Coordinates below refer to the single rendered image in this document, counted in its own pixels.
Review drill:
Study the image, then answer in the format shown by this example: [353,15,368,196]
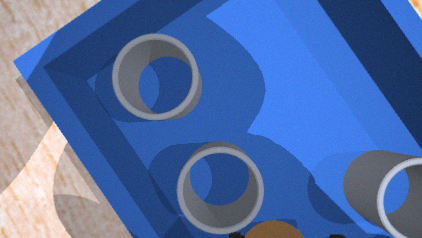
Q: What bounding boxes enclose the bronze bushing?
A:
[245,220,304,238]

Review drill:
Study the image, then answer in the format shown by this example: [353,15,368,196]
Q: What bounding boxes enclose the blue open-top crate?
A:
[13,0,422,238]

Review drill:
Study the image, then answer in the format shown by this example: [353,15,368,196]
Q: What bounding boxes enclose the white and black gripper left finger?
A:
[229,232,245,238]

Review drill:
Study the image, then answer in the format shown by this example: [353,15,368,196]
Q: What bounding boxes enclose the grey metal bushing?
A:
[343,150,422,238]
[177,141,264,234]
[112,33,202,120]

